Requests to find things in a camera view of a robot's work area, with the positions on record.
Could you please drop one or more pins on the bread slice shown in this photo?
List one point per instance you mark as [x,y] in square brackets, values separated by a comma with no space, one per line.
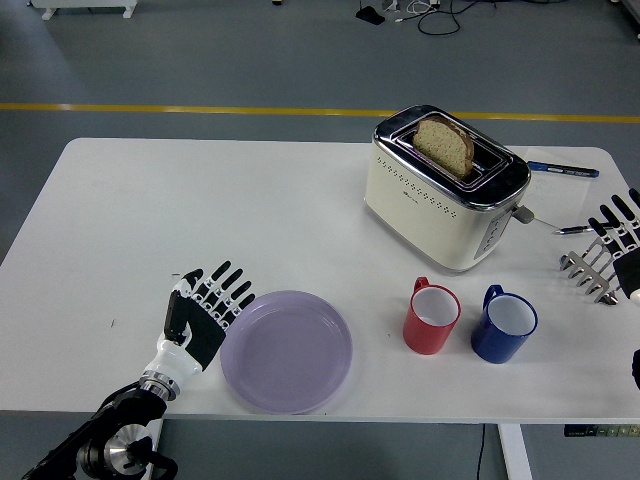
[442,147]

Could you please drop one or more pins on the yellow floor tape line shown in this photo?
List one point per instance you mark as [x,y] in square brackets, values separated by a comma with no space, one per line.
[200,109]

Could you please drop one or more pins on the cream and chrome toaster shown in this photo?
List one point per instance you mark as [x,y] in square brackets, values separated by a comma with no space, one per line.
[415,220]

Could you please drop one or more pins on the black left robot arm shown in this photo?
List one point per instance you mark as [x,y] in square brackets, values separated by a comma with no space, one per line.
[135,407]

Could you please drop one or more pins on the black ballpoint pen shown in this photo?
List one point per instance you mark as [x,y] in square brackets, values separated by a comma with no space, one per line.
[575,230]

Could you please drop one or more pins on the black floor pedal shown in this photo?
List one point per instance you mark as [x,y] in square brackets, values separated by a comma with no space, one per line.
[370,14]

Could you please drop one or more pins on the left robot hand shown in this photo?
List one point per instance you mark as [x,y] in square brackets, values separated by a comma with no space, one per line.
[197,335]

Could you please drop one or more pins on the red mug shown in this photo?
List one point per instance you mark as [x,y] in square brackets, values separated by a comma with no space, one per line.
[425,337]

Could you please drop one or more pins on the purple plastic plate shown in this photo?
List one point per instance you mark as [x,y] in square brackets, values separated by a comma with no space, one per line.
[285,355]

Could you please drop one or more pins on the white table leg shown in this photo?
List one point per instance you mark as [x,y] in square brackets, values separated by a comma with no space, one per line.
[156,432]
[515,452]

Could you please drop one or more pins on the white furniture base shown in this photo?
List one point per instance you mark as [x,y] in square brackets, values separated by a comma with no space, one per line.
[85,5]

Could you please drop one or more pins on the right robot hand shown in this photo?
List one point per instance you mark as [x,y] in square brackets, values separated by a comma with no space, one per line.
[629,272]

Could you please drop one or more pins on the blue mug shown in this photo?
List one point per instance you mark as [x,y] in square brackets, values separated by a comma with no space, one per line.
[492,345]

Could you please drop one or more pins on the table height control panel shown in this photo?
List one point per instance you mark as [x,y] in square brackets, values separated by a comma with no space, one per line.
[600,430]

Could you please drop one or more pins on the metal toast rack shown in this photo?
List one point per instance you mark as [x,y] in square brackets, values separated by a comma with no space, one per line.
[587,277]

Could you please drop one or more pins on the blue marker pen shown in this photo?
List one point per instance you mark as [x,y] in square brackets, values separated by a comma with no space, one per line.
[562,170]

